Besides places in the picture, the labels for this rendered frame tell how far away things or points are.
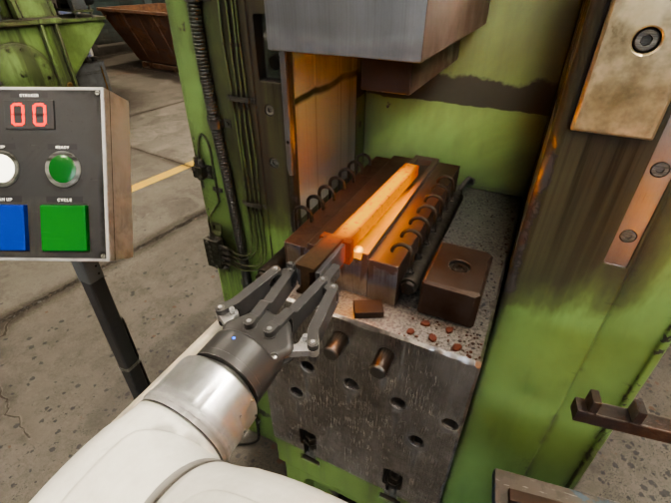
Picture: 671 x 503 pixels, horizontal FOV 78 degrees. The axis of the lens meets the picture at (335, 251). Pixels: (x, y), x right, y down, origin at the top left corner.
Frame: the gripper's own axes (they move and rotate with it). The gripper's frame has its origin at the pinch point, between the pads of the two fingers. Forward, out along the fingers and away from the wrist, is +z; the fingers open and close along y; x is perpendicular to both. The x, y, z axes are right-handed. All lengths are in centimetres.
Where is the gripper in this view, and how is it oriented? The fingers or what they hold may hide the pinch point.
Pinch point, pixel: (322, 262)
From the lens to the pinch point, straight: 53.7
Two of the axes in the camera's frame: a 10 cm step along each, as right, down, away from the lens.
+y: 9.0, 2.5, -3.6
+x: -0.1, -8.0, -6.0
